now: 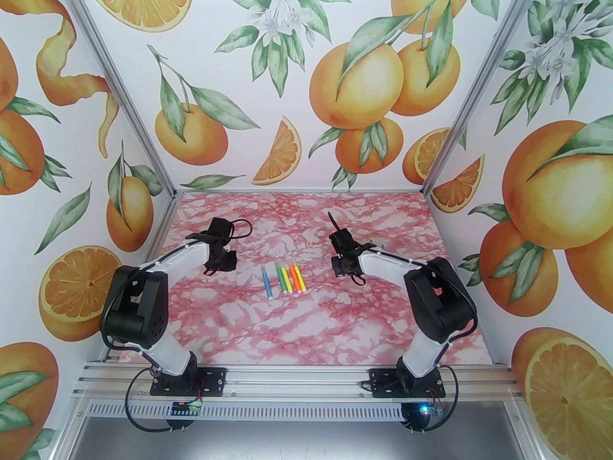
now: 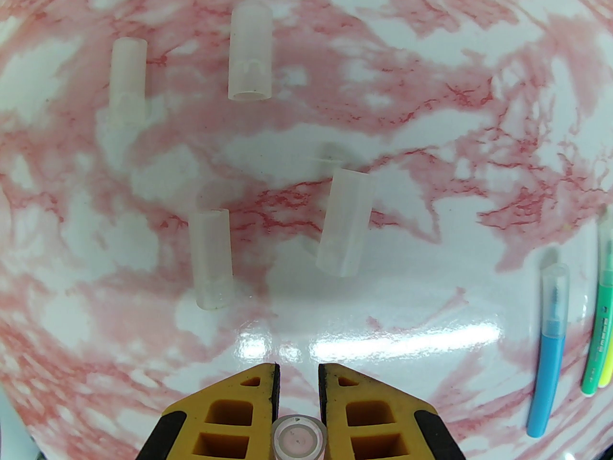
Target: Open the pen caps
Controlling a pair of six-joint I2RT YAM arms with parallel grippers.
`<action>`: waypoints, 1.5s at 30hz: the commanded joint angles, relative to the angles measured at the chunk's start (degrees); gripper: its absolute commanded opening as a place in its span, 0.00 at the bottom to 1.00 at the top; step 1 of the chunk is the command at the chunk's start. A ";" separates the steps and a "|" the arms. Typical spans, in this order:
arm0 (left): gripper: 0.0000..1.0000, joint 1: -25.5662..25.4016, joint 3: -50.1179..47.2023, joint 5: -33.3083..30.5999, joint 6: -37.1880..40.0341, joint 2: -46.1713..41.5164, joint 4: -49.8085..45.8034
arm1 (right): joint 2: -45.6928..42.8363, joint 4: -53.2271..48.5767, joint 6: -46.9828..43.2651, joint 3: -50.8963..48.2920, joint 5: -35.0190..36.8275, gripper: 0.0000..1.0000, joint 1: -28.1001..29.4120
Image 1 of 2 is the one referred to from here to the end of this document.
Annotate perforated metal strip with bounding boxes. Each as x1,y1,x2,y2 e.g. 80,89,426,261
72,402,527,421

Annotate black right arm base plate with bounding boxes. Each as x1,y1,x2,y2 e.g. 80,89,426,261
370,368,446,398

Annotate black right base cable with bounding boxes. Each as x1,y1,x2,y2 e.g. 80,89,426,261
421,366,459,432

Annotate black left base cable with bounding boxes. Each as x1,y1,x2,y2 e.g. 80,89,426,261
124,369,192,434

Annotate black base cable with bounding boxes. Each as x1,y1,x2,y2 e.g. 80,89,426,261
124,369,192,434
421,366,459,432

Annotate aluminium frame post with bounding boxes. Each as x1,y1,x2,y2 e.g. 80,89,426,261
421,0,546,194
61,0,177,195

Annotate aluminium mounting rails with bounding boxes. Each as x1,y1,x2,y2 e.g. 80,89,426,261
71,360,523,402

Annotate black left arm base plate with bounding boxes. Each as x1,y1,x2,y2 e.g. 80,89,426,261
150,367,227,396

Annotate black round mount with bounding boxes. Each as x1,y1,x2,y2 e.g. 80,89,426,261
401,403,431,434

